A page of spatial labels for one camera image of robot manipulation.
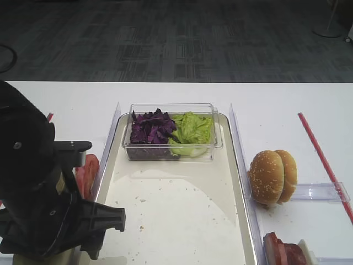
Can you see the sesame bun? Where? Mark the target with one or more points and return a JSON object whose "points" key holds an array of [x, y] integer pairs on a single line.
{"points": [[290, 176], [266, 176]]}

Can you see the red tomato slices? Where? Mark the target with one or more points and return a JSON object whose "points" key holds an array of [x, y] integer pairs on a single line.
{"points": [[85, 176]]}

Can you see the metal serving tray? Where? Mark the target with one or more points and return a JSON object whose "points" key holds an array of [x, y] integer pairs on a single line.
{"points": [[177, 212]]}

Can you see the clear right tray divider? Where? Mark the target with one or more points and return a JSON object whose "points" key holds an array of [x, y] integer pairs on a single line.
{"points": [[256, 238]]}

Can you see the white meat pusher block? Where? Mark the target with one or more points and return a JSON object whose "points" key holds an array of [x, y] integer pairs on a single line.
{"points": [[309, 255]]}

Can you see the sliced meat patties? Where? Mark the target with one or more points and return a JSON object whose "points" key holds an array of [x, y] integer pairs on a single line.
{"points": [[279, 253]]}

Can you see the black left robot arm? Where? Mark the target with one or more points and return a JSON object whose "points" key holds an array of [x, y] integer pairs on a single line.
{"points": [[21, 120]]}

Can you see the clear acrylic bun-top rail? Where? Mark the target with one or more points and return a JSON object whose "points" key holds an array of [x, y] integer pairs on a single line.
{"points": [[321, 192]]}

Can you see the purple cabbage leaves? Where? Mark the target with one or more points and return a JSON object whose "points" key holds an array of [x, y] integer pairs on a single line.
{"points": [[153, 128]]}

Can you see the clear acrylic meat rail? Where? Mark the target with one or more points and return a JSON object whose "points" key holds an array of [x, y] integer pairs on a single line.
{"points": [[334, 261]]}

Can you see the red boundary strip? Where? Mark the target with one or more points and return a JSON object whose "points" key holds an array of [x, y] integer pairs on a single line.
{"points": [[50, 116], [327, 167]]}

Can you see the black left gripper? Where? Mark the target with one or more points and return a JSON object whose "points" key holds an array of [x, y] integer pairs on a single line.
{"points": [[44, 213]]}

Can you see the red left boundary strip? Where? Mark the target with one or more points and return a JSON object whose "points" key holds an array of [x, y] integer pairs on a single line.
{"points": [[50, 116]]}

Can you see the white floor stand base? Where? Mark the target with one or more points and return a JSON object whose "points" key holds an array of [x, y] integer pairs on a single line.
{"points": [[330, 30]]}

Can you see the clear plastic salad container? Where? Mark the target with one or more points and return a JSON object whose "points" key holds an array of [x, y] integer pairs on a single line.
{"points": [[175, 108]]}

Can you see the sesame bun top rear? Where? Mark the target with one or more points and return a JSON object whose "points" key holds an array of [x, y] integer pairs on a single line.
{"points": [[290, 176]]}

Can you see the red right boundary strip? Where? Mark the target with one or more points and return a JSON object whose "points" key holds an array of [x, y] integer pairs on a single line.
{"points": [[327, 167]]}

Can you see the sesame bun top front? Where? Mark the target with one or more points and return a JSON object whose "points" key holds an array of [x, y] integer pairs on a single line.
{"points": [[266, 176]]}

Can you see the green lettuce leaves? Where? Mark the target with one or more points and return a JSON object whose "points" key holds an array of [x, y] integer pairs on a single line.
{"points": [[193, 135]]}

